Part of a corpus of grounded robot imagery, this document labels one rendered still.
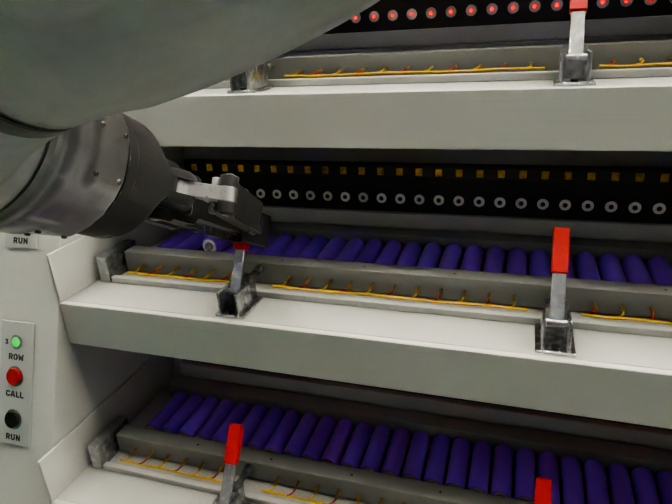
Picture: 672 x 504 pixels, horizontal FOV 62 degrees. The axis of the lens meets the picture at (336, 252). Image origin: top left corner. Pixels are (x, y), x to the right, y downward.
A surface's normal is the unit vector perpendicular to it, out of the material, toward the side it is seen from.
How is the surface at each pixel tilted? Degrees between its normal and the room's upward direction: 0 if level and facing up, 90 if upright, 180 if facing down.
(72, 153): 101
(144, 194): 107
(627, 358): 21
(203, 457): 111
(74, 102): 168
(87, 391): 90
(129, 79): 160
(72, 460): 90
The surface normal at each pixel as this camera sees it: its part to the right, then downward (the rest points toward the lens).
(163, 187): 0.92, 0.23
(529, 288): -0.31, 0.38
